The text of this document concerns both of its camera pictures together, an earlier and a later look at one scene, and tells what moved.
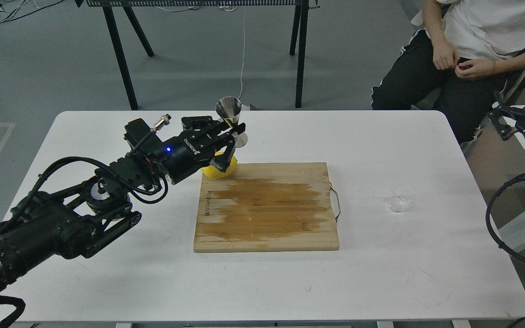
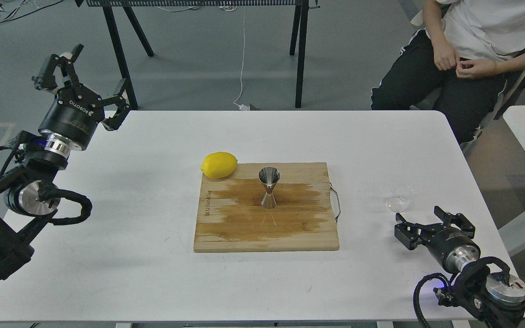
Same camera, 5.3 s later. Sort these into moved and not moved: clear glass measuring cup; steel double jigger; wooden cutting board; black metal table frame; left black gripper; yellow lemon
Moved: steel double jigger; left black gripper
Not moved: wooden cutting board; clear glass measuring cup; black metal table frame; yellow lemon
